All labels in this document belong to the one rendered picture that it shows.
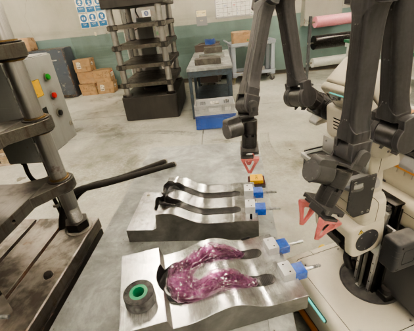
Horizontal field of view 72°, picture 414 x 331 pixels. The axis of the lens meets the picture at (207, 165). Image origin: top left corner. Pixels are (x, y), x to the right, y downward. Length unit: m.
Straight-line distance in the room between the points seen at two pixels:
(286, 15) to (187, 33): 6.30
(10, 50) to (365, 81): 0.99
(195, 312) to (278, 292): 0.24
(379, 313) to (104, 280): 1.21
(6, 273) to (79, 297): 0.36
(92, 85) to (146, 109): 2.87
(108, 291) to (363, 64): 0.96
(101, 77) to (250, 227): 6.82
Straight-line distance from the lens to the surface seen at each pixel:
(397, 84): 0.82
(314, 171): 0.76
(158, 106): 5.01
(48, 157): 1.22
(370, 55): 0.74
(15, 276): 1.32
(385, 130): 0.87
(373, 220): 1.26
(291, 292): 0.91
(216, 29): 7.36
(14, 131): 1.14
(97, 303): 1.05
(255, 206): 1.10
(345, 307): 1.64
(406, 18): 0.79
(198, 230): 1.10
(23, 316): 1.16
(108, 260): 1.16
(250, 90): 1.03
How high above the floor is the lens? 1.57
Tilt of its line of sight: 28 degrees down
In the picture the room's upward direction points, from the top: 6 degrees counter-clockwise
